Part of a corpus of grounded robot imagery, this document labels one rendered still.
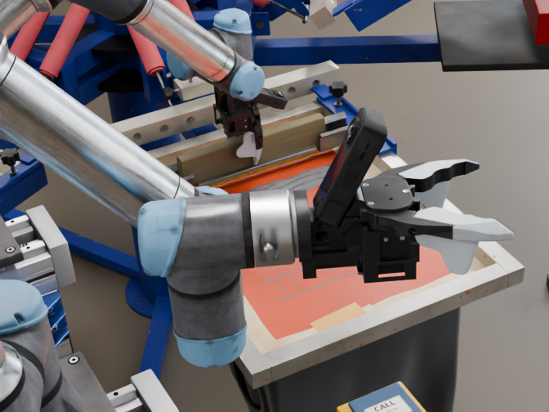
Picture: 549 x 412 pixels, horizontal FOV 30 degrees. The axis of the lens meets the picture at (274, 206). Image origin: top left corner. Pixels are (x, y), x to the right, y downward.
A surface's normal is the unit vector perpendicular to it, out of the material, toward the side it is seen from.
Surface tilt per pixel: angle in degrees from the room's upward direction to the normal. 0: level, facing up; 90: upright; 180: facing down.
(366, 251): 82
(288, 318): 0
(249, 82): 90
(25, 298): 8
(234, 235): 61
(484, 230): 34
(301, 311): 0
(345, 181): 81
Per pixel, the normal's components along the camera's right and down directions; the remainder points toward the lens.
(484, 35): -0.06, -0.81
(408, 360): 0.65, 0.47
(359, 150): 0.01, 0.44
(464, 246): -0.50, 0.43
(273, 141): 0.44, 0.50
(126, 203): 0.00, 0.62
